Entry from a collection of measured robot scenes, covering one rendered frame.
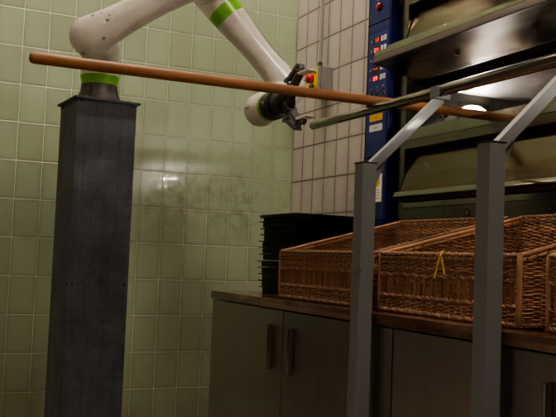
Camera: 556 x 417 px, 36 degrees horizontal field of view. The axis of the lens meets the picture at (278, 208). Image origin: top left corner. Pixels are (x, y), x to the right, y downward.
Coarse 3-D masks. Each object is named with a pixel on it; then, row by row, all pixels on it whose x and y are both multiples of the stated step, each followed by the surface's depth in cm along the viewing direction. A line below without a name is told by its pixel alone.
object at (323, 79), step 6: (318, 66) 351; (324, 66) 352; (318, 72) 351; (324, 72) 352; (330, 72) 353; (318, 78) 351; (324, 78) 352; (330, 78) 353; (312, 84) 354; (318, 84) 350; (324, 84) 352; (330, 84) 353
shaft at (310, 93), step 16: (48, 64) 215; (64, 64) 216; (80, 64) 218; (96, 64) 220; (112, 64) 222; (128, 64) 224; (176, 80) 230; (192, 80) 231; (208, 80) 233; (224, 80) 235; (240, 80) 237; (304, 96) 247; (320, 96) 248; (336, 96) 250; (352, 96) 253; (368, 96) 255; (448, 112) 268; (464, 112) 270; (480, 112) 273
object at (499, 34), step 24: (528, 0) 227; (552, 0) 219; (480, 24) 244; (504, 24) 240; (528, 24) 236; (552, 24) 233; (408, 48) 277; (432, 48) 270; (456, 48) 265; (480, 48) 261; (504, 48) 257; (528, 48) 253; (408, 72) 297; (432, 72) 292
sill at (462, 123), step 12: (516, 108) 250; (552, 108) 236; (456, 120) 276; (468, 120) 270; (480, 120) 264; (492, 120) 259; (504, 120) 254; (420, 132) 293; (432, 132) 287; (444, 132) 281
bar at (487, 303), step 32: (544, 64) 187; (416, 96) 231; (448, 96) 223; (544, 96) 175; (416, 128) 219; (512, 128) 171; (384, 160) 214; (480, 160) 169; (480, 192) 169; (480, 224) 168; (352, 256) 212; (480, 256) 167; (352, 288) 211; (480, 288) 167; (352, 320) 210; (480, 320) 166; (352, 352) 209; (480, 352) 166; (352, 384) 208; (480, 384) 165; (352, 416) 207; (480, 416) 164
